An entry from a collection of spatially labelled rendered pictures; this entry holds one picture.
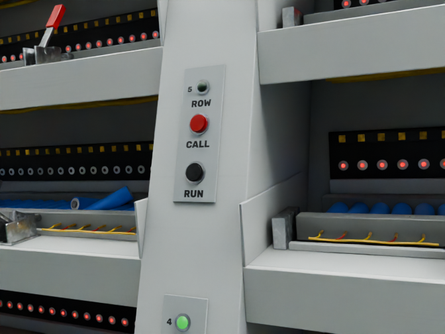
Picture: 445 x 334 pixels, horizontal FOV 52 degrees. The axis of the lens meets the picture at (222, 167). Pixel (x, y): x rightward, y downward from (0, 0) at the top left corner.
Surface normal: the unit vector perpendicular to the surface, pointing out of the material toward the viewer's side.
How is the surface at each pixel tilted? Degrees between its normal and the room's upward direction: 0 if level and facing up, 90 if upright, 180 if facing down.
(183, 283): 90
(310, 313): 109
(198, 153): 90
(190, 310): 90
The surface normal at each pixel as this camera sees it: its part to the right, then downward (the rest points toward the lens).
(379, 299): -0.41, 0.12
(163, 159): -0.41, -0.21
